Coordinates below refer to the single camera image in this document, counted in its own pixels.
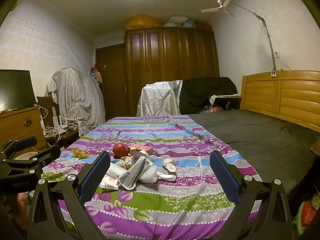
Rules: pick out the black cloth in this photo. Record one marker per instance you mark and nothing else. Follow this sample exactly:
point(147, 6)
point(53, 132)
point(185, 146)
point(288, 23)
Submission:
point(200, 92)

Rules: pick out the wooden headboard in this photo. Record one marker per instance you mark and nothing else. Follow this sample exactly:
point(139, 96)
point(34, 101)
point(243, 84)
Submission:
point(295, 97)

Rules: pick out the red plastic bag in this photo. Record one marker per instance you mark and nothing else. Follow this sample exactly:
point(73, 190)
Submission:
point(215, 109)

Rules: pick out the pink packet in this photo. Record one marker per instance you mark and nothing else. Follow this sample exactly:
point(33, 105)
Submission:
point(147, 150)

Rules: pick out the red and green plastic item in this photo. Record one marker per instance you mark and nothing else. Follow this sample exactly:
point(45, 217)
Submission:
point(306, 212)

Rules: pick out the black monitor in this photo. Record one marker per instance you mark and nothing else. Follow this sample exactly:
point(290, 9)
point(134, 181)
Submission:
point(15, 90)

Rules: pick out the white router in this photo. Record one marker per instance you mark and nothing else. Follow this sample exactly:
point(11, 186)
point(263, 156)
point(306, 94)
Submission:
point(60, 127)

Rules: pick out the light blue storage bag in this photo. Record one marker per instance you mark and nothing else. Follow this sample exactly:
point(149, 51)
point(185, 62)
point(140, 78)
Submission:
point(189, 23)

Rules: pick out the colourful hanging bag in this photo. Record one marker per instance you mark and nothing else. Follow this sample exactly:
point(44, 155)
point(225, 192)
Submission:
point(96, 73)

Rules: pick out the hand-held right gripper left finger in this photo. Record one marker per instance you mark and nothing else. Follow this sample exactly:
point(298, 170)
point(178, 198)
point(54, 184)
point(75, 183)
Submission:
point(96, 175)

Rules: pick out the small beige cylinder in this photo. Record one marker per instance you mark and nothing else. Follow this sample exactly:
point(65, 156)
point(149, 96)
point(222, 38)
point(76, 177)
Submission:
point(132, 151)

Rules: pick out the striped floral bed sheet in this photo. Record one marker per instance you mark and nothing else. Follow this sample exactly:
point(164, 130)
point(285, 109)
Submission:
point(175, 205)

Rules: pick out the brown wooden wardrobe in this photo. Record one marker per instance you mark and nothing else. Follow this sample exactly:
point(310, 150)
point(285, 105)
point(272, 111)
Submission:
point(170, 55)

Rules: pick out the orange storage bag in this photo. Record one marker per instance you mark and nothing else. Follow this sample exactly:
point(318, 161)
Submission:
point(142, 22)

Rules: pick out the crumpled printed paper bag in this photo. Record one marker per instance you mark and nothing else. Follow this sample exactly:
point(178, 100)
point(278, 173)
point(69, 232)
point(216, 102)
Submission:
point(136, 175)

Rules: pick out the dark wooden door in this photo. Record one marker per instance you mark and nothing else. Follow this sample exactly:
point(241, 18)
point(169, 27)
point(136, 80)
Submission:
point(112, 80)

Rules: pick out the dark wooden chair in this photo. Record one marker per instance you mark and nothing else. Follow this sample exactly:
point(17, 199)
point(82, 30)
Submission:
point(46, 105)

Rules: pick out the orange snack wrapper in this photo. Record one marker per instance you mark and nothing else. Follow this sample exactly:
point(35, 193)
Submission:
point(80, 153)

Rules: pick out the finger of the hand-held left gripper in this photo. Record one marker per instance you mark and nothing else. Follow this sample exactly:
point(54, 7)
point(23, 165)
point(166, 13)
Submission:
point(25, 143)
point(37, 161)

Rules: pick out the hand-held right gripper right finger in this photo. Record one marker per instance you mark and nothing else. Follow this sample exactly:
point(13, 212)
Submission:
point(225, 177)

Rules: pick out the grey striped cloth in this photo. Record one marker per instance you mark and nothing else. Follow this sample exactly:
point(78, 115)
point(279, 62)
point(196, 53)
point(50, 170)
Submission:
point(75, 97)

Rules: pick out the white label packet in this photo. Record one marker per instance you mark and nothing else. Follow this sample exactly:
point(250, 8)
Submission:
point(109, 183)

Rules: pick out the red apple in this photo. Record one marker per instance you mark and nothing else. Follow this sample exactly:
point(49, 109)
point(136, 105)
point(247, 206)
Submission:
point(119, 150)

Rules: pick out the wooden dresser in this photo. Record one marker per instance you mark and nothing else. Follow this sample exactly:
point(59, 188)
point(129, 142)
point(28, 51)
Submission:
point(17, 125)

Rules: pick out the white storage bag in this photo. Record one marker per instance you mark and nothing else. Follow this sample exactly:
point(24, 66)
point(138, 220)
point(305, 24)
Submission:
point(175, 21)

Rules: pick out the white ceiling fan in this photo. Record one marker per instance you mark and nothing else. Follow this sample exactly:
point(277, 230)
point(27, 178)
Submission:
point(220, 6)

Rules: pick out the dark grey bed sheet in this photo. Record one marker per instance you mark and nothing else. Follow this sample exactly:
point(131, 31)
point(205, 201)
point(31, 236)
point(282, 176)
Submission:
point(262, 140)

